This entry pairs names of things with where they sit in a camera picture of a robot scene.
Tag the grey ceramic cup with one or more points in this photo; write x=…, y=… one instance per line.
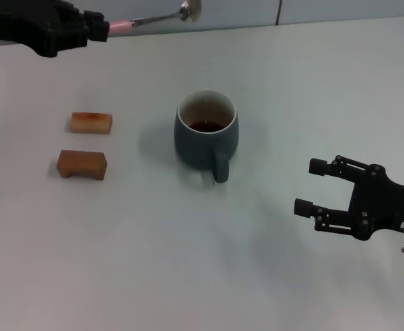
x=195, y=145

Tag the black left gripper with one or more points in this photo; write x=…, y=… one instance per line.
x=26, y=24

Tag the light wooden block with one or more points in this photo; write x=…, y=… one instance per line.
x=91, y=124

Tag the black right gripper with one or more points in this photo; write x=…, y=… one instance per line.
x=381, y=207

